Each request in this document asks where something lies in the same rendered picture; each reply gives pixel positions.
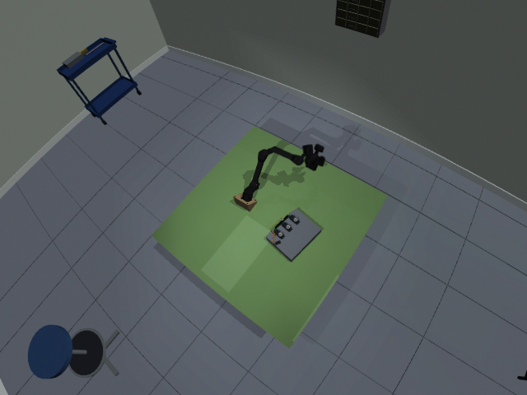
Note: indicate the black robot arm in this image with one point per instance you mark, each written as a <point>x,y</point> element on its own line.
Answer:
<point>263,154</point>

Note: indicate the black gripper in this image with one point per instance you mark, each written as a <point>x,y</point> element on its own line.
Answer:
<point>318,149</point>

